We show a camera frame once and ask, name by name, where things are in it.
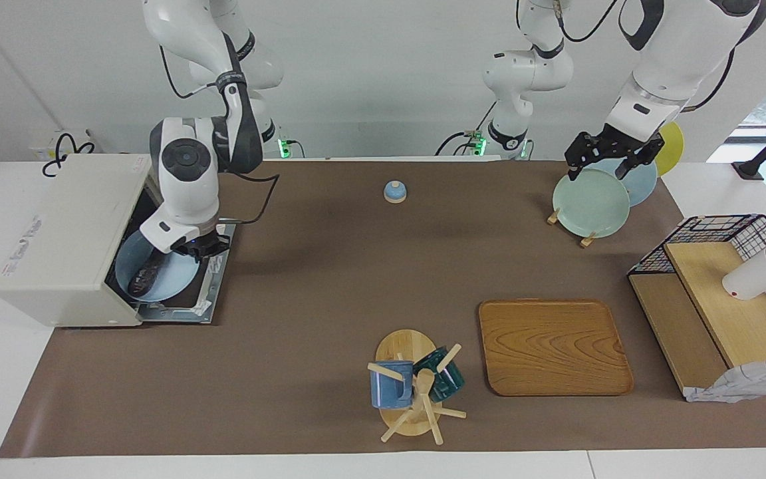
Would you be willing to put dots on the wooden serving tray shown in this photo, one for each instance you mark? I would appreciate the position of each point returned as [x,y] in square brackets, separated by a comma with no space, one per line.
[549,349]

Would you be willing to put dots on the small blue call bell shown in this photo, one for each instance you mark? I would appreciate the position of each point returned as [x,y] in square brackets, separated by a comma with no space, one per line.
[395,193]

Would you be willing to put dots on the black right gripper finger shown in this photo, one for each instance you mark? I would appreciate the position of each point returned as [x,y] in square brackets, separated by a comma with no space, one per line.
[221,249]
[183,254]

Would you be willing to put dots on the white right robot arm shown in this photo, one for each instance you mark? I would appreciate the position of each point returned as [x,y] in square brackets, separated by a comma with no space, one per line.
[187,173]

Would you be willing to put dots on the pale green plate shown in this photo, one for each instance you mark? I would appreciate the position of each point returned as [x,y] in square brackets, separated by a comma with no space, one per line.
[589,203]

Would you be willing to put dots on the wooden mug tree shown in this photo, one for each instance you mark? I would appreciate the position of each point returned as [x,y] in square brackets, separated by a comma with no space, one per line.
[404,346]

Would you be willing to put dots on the stepped wooden shelf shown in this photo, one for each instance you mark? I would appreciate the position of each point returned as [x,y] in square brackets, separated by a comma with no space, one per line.
[729,313]

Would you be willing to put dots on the blue mug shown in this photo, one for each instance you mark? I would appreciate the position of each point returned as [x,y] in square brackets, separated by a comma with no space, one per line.
[389,389]

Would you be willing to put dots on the white patterned cloth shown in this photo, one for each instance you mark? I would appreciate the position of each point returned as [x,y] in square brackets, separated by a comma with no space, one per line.
[742,382]

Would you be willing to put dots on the glass oven door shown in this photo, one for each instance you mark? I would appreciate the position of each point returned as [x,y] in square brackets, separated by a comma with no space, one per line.
[207,293]

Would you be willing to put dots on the wooden plate rack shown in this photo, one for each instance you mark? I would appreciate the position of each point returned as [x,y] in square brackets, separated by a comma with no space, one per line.
[552,217]

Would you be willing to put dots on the yellow plate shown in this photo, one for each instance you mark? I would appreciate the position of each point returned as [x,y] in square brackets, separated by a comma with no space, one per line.
[674,143]

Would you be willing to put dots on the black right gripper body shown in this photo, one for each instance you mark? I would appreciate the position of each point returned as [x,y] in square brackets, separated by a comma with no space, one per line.
[200,243]

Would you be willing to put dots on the brown table mat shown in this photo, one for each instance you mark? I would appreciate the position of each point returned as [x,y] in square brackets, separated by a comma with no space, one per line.
[256,366]

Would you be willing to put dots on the small light blue plate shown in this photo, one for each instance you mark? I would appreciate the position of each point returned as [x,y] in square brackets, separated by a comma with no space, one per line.
[177,279]

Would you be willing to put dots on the large light blue plate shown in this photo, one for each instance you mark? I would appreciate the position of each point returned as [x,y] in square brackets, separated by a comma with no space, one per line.
[645,187]

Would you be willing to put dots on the dark green mug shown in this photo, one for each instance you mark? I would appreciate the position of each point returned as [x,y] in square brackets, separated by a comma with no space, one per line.
[446,382]

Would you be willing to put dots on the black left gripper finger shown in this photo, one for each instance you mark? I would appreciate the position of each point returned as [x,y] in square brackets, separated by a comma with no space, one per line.
[641,159]
[579,153]

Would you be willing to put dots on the beige toaster oven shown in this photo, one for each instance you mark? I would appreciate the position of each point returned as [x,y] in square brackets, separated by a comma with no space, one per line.
[70,219]

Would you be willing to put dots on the white cup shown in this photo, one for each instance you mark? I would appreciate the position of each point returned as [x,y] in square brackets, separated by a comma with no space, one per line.
[752,276]

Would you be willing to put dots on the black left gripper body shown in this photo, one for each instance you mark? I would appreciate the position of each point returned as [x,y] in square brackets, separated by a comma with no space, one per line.
[616,145]

